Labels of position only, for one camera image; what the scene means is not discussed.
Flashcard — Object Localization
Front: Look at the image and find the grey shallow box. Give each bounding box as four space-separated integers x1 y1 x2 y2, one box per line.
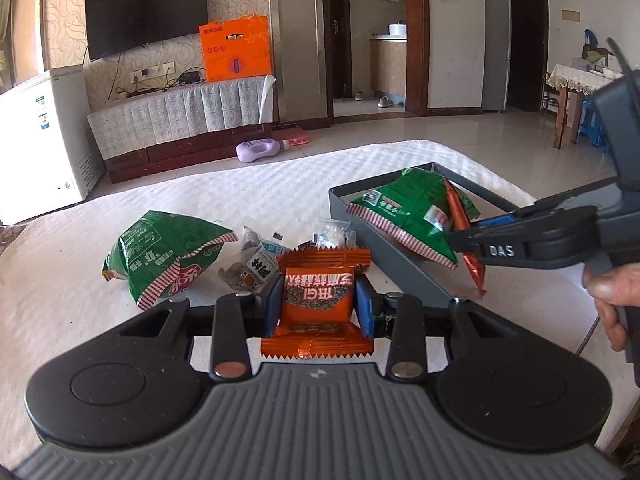
328 161 538 311

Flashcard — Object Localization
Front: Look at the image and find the wooden kitchen counter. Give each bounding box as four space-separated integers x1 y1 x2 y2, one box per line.
370 35 407 106

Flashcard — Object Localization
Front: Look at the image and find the green snack bag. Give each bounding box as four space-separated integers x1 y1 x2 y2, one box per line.
347 167 481 271
101 210 238 311

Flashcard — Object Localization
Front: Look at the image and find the grey refrigerator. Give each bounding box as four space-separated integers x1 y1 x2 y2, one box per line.
482 0 512 112

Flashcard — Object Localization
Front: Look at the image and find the small dark clear packet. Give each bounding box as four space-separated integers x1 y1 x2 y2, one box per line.
240 224 264 252

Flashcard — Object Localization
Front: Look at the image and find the white chest freezer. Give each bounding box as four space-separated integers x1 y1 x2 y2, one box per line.
0 65 106 226

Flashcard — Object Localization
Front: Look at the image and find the clear packet of dark snacks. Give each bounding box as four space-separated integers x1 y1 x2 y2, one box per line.
218 240 282 295

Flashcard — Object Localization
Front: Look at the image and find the clear packet of white bits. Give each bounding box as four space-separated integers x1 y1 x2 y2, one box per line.
312 216 357 251

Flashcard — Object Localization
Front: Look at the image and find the black flat television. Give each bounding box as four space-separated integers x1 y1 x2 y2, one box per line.
84 0 208 62

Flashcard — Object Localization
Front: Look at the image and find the purple plastic bottle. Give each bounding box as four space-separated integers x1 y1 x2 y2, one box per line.
236 138 290 163

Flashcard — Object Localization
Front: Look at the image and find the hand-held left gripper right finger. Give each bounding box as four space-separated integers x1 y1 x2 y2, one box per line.
353 274 519 382

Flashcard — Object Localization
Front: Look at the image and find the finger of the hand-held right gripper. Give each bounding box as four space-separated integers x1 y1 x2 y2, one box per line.
471 176 624 229
449 206 602 268

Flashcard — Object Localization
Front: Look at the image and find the long orange-red snack packet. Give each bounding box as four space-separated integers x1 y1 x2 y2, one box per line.
444 178 487 297

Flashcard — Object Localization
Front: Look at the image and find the white wall outlet strip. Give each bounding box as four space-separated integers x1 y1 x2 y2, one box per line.
130 62 176 84

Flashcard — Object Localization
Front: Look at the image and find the blue plastic stool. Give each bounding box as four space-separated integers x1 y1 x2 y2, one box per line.
577 97 610 150

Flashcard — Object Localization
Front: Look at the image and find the dark wooden television cabinet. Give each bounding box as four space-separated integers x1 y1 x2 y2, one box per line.
105 122 275 184

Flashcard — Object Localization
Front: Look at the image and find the dark wooden door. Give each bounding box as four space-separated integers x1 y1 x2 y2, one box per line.
500 0 536 112

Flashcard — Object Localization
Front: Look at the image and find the pink floor mat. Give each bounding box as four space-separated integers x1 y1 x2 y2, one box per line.
272 126 311 147

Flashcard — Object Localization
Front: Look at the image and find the orange gift box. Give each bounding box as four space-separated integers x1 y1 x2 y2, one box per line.
198 15 275 83

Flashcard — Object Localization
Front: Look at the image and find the orange snack packet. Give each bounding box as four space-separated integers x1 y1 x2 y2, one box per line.
261 246 376 360

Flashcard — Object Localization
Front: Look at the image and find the cloth-covered TV cabinet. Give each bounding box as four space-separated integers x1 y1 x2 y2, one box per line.
87 74 277 160

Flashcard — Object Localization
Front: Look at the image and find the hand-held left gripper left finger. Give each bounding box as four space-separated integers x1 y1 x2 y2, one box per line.
114 274 285 382

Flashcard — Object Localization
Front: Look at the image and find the person's right hand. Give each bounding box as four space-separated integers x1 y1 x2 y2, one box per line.
581 265 640 353

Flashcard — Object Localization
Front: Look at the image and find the wooden dining table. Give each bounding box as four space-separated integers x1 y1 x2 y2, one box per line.
545 62 626 150

